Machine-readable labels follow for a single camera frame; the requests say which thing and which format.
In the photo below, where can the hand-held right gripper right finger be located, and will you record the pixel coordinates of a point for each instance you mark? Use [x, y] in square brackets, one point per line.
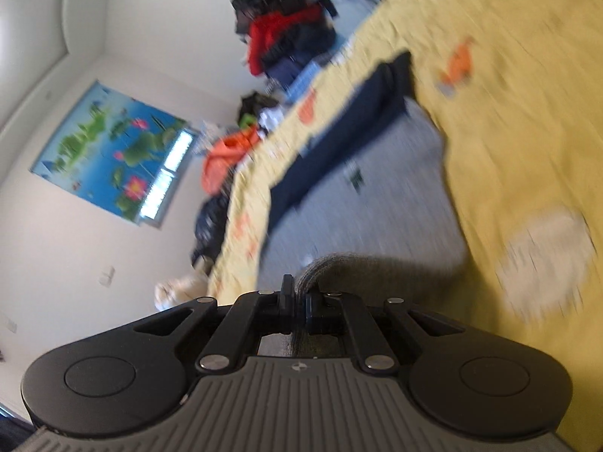
[313, 310]

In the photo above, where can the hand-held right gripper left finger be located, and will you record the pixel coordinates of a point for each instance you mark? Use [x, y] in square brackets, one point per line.
[286, 301]

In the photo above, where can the grey sweater with navy sleeves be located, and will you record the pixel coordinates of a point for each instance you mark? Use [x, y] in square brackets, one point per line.
[377, 188]

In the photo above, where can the dark clothes heap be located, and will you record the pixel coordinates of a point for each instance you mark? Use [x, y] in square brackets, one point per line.
[209, 226]

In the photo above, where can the pile of clothes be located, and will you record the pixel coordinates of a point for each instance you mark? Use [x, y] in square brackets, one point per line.
[282, 33]

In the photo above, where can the beige bundle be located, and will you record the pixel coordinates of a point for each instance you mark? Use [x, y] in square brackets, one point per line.
[181, 292]

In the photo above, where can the orange plastic bag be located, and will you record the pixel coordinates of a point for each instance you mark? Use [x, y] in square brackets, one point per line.
[226, 155]

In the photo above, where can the window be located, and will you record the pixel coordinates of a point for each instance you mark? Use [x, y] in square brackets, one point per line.
[167, 179]

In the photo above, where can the white crumpled cloth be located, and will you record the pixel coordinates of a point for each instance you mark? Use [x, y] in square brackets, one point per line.
[269, 120]

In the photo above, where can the dark olive cloth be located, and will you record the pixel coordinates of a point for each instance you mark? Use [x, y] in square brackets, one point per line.
[256, 103]

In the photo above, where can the blue-grey folded cloth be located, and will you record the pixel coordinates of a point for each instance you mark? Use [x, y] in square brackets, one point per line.
[304, 80]

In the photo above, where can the yellow printed bed sheet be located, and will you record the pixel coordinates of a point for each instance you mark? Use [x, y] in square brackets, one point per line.
[518, 127]

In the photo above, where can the pale translucent plastic bag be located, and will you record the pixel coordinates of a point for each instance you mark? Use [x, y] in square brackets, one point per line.
[351, 9]

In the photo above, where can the white wall socket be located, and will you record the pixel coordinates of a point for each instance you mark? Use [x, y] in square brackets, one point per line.
[107, 277]

